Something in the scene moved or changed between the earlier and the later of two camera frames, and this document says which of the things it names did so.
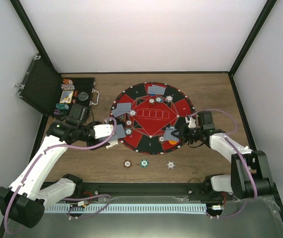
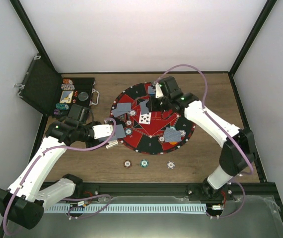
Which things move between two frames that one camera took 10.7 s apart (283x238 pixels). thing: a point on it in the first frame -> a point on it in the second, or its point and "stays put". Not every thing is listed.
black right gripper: [183, 134] -> [153, 107]
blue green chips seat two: [128, 131] stays put
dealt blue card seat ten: [168, 136] stays put
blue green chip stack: [144, 162] stays put
